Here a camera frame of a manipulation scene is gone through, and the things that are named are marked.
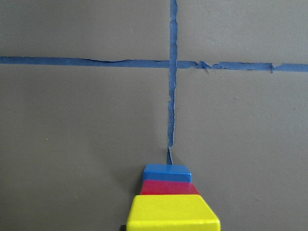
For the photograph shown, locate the blue wooden block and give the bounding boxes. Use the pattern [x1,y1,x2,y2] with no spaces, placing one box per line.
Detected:
[142,164,192,183]

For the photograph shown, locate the red wooden block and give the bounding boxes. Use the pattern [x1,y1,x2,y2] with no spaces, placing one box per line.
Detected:
[140,180,201,195]

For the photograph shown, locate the yellow wooden block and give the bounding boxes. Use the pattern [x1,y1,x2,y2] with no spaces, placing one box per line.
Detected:
[126,194,221,231]

